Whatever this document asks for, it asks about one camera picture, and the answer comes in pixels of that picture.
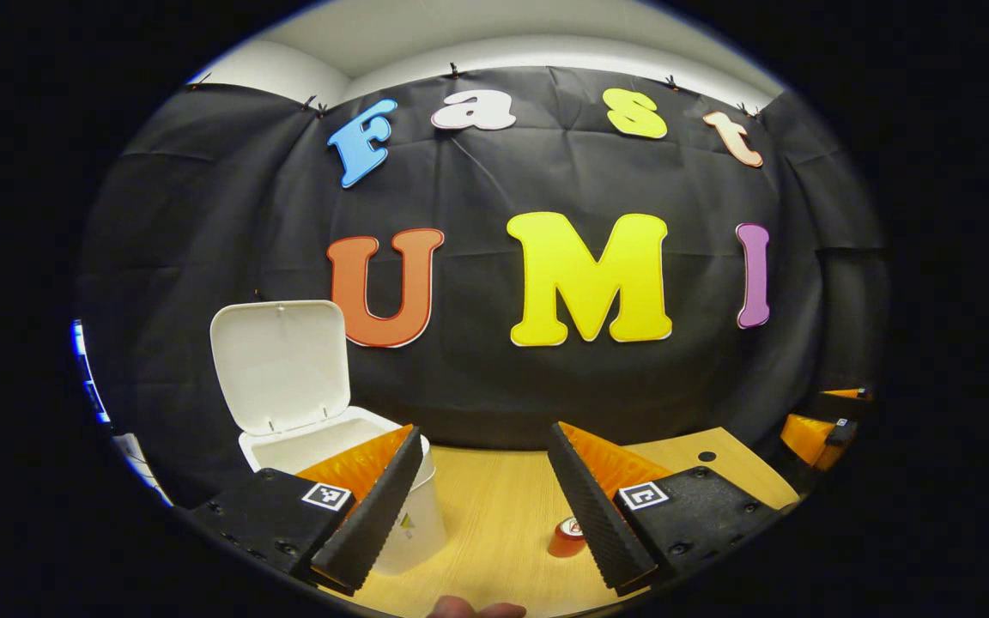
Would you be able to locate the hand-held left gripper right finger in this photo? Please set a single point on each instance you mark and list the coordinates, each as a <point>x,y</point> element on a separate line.
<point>597,515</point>

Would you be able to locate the orange pop can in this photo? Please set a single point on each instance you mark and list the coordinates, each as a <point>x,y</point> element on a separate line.
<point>561,542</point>

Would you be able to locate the black backdrop cloth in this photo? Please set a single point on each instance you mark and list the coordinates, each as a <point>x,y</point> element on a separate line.
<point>477,172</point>

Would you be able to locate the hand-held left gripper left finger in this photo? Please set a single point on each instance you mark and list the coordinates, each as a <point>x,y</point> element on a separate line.
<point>379,515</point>

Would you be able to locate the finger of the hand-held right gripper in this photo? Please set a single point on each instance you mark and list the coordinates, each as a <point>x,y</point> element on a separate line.
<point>842,399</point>
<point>812,439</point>

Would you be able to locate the white garbage bin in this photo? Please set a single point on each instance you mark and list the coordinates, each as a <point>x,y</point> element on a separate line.
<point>280,369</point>

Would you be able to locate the computer monitor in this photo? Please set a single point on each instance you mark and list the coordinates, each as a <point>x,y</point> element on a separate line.
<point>87,378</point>

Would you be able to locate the wooden desktop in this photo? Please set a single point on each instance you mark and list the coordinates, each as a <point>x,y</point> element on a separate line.
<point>494,515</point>

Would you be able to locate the white side table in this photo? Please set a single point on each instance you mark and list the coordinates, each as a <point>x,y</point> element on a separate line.
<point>138,463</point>

